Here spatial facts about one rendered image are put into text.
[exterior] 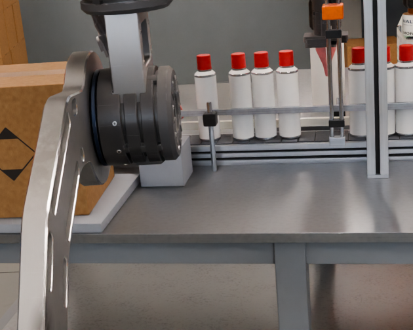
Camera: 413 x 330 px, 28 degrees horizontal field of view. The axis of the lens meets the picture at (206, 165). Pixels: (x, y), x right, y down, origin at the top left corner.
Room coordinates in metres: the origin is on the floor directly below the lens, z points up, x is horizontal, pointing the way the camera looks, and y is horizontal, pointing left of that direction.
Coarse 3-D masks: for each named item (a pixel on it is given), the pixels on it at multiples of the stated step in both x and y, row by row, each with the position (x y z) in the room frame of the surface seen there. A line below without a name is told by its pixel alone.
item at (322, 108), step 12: (228, 108) 1.87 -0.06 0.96; (240, 108) 1.86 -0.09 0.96; (252, 108) 1.85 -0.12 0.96; (264, 108) 1.84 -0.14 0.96; (276, 108) 1.83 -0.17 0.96; (288, 108) 1.83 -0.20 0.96; (300, 108) 1.82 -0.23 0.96; (312, 108) 1.82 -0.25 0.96; (324, 108) 1.81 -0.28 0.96; (336, 108) 1.81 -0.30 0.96; (348, 108) 1.80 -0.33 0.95; (360, 108) 1.80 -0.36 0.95; (396, 108) 1.78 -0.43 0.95; (408, 108) 1.77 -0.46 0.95
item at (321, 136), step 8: (192, 136) 1.94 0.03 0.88; (224, 136) 1.92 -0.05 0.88; (232, 136) 1.91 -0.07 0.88; (304, 136) 1.86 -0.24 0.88; (312, 136) 1.85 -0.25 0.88; (320, 136) 1.85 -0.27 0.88; (328, 136) 1.84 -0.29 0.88; (392, 136) 1.80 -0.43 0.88; (400, 136) 1.79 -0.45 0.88; (408, 136) 1.79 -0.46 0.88; (192, 144) 1.88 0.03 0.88; (200, 144) 1.87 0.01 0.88; (208, 144) 1.87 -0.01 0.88; (216, 144) 1.88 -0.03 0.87; (224, 144) 1.86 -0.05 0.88
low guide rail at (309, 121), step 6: (222, 120) 1.94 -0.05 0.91; (228, 120) 1.93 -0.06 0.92; (276, 120) 1.90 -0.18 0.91; (300, 120) 1.89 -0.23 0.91; (306, 120) 1.89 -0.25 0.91; (312, 120) 1.89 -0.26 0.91; (318, 120) 1.88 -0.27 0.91; (324, 120) 1.88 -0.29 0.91; (348, 120) 1.87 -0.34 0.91; (186, 126) 1.95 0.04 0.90; (192, 126) 1.95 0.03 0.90; (198, 126) 1.94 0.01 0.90; (222, 126) 1.93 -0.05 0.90; (228, 126) 1.93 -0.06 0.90
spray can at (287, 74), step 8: (280, 56) 1.86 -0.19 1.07; (288, 56) 1.86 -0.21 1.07; (280, 64) 1.86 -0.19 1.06; (288, 64) 1.85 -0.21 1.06; (280, 72) 1.85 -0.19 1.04; (288, 72) 1.85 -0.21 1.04; (296, 72) 1.86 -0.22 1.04; (280, 80) 1.85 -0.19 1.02; (288, 80) 1.85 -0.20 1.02; (296, 80) 1.85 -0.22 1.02; (280, 88) 1.85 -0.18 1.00; (288, 88) 1.85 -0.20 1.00; (296, 88) 1.85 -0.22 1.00; (280, 96) 1.86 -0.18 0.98; (288, 96) 1.85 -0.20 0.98; (296, 96) 1.85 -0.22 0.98; (280, 104) 1.86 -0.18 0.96; (288, 104) 1.85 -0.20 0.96; (296, 104) 1.85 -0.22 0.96; (280, 120) 1.86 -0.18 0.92; (288, 120) 1.85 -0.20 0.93; (296, 120) 1.85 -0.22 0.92; (280, 128) 1.86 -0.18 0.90; (288, 128) 1.85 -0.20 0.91; (296, 128) 1.85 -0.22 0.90; (280, 136) 1.86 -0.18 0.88; (288, 136) 1.85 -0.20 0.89; (296, 136) 1.85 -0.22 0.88
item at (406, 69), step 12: (408, 48) 1.80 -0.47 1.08; (408, 60) 1.80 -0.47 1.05; (396, 72) 1.81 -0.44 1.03; (408, 72) 1.79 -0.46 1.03; (396, 84) 1.81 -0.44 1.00; (408, 84) 1.79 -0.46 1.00; (396, 96) 1.81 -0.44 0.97; (408, 96) 1.79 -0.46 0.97; (396, 120) 1.81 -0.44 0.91; (408, 120) 1.79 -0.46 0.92; (396, 132) 1.81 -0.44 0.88; (408, 132) 1.79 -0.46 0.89
